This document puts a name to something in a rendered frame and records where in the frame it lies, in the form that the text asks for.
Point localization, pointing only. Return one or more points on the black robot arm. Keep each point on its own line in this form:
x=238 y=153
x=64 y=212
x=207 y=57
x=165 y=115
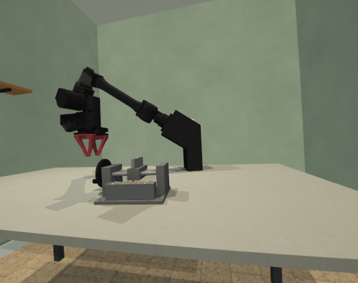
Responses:
x=78 y=99

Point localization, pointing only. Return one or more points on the grey bench vise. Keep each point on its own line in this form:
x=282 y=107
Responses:
x=116 y=192

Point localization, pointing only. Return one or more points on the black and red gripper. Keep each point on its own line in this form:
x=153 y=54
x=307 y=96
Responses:
x=90 y=131

